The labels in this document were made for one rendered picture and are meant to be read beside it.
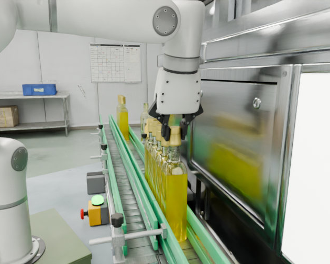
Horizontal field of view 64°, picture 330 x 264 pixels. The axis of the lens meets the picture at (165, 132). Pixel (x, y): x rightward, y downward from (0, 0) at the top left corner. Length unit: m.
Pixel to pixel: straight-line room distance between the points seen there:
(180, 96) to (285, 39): 0.23
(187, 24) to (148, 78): 6.11
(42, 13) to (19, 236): 0.53
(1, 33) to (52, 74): 6.12
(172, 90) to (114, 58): 5.96
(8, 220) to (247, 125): 0.59
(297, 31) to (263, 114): 0.15
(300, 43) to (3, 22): 0.42
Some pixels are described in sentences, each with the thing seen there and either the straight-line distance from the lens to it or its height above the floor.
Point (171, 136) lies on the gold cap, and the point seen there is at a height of 1.16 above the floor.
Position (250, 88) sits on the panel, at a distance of 0.57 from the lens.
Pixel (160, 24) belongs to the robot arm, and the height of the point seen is 1.38.
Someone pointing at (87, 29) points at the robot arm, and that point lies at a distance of 0.47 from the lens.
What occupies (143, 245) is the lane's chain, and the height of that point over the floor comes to 0.88.
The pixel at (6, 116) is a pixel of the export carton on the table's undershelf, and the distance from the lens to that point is 6.15.
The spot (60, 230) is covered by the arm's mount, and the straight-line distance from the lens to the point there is 0.91.
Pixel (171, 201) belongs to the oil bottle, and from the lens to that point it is 0.67.
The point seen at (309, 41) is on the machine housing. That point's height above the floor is 1.35.
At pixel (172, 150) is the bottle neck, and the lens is 0.64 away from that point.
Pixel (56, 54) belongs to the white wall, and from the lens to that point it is 6.55.
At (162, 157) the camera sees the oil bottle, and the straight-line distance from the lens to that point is 0.70.
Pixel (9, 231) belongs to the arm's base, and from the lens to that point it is 0.77.
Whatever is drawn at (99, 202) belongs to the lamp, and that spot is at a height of 0.84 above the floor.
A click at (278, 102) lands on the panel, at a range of 0.49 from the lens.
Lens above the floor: 1.30
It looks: 12 degrees down
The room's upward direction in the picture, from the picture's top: straight up
